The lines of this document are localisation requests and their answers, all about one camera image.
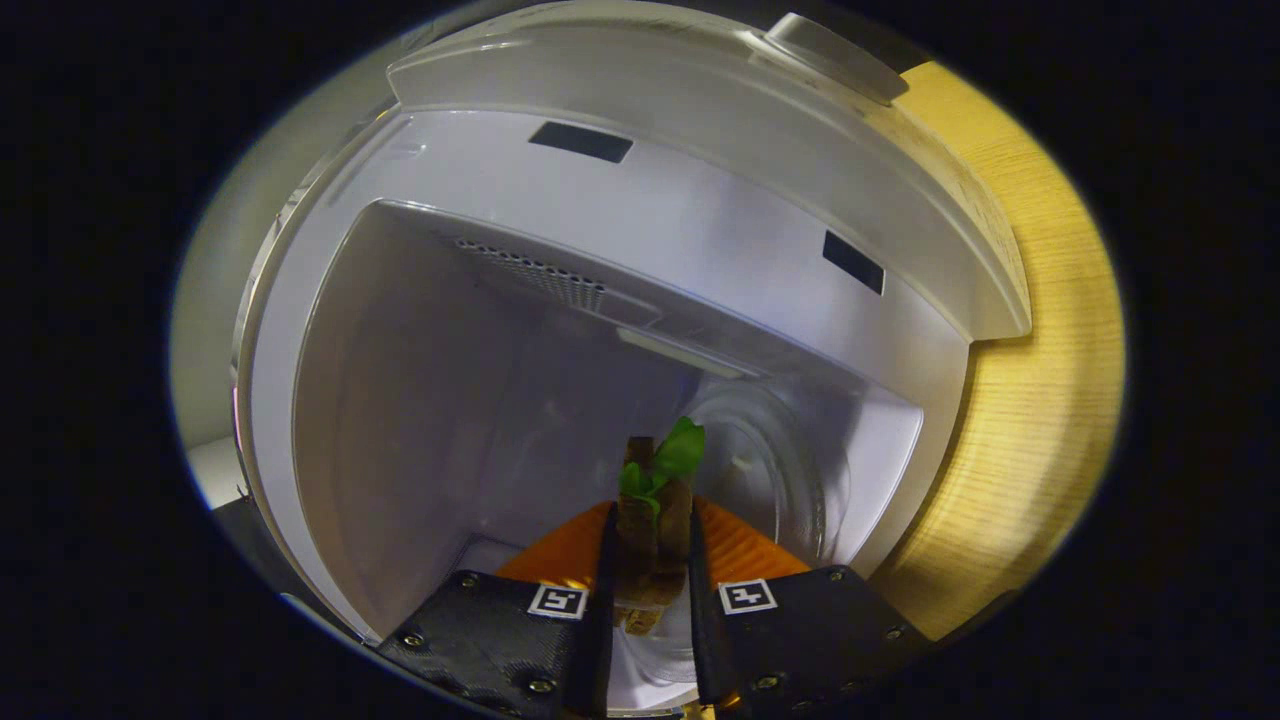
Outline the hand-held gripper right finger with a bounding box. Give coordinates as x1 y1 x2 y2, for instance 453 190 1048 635
686 497 936 716

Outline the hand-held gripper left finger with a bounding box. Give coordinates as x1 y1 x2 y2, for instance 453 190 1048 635
378 500 619 720

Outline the sandwich with green lettuce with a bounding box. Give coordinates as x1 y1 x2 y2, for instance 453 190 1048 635
612 416 707 637

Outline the white microwave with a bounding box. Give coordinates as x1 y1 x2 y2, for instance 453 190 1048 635
185 0 1033 716

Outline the glass microwave turntable plate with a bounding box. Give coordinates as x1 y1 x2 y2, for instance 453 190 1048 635
610 375 851 686

